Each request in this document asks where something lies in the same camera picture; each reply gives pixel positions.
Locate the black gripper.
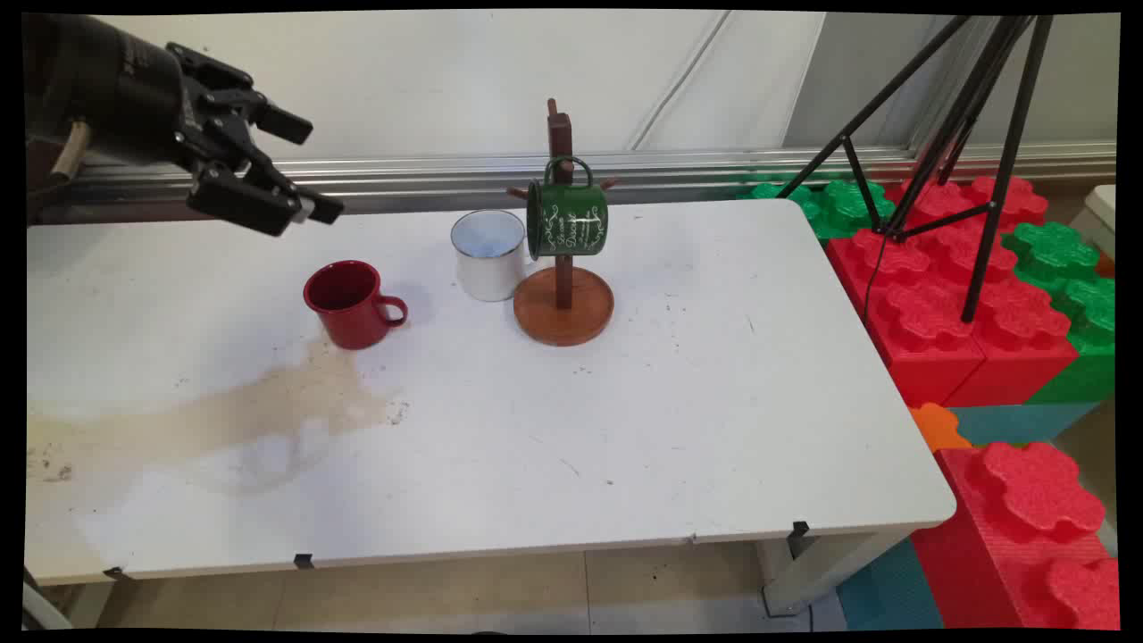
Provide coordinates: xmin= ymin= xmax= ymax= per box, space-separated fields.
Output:
xmin=24 ymin=13 xmax=346 ymax=238

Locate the green enamel mug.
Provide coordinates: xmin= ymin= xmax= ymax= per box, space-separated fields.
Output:
xmin=525 ymin=155 xmax=610 ymax=262

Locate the red ceramic mug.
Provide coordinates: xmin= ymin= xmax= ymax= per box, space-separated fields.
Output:
xmin=303 ymin=260 xmax=410 ymax=351

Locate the white enamel mug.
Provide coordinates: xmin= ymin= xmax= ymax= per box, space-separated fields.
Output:
xmin=450 ymin=209 xmax=530 ymax=303

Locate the brown wooden mug tree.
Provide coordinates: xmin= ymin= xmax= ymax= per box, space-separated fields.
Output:
xmin=506 ymin=98 xmax=619 ymax=347

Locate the green foam block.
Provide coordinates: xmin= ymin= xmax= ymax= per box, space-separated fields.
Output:
xmin=1001 ymin=221 xmax=1117 ymax=405
xmin=748 ymin=179 xmax=897 ymax=242

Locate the large red foam block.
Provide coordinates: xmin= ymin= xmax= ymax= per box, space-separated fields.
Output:
xmin=825 ymin=175 xmax=1080 ymax=409

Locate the white table leg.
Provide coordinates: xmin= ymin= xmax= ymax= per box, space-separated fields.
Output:
xmin=757 ymin=527 xmax=914 ymax=618

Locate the black tripod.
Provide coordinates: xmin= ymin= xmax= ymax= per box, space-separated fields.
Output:
xmin=775 ymin=14 xmax=1055 ymax=324

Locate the orange foam piece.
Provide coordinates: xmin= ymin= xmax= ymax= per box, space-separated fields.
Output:
xmin=908 ymin=402 xmax=973 ymax=454

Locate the teal foam block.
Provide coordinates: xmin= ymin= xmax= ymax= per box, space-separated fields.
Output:
xmin=947 ymin=401 xmax=1105 ymax=447

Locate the white box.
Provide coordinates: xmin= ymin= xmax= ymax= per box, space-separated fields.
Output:
xmin=1068 ymin=184 xmax=1118 ymax=262

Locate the aluminium wall rail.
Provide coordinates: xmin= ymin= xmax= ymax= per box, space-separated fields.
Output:
xmin=27 ymin=141 xmax=1117 ymax=226

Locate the thin black tripod cable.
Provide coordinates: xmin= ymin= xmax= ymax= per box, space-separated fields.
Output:
xmin=861 ymin=232 xmax=887 ymax=324

